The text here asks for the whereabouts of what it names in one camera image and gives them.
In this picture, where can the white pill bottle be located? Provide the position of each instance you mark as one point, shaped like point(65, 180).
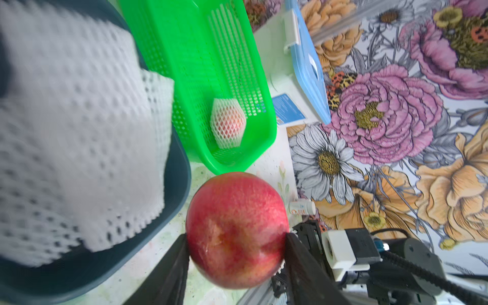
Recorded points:
point(302, 207)

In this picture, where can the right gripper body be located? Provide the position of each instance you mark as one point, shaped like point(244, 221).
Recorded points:
point(407, 274)

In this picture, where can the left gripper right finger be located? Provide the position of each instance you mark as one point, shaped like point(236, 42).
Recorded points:
point(307, 283)

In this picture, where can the bright green plastic basket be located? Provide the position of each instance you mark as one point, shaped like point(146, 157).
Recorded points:
point(208, 49)

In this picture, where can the blue lidded storage box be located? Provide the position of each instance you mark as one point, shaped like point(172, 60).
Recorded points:
point(292, 67)

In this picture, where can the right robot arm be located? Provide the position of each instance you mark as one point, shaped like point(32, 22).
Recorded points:
point(356, 294)

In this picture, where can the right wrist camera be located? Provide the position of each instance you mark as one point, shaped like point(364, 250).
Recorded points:
point(349, 250)

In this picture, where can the netted apple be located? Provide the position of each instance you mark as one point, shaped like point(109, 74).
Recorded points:
point(228, 122)

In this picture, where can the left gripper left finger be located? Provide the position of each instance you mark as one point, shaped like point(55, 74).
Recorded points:
point(166, 284)

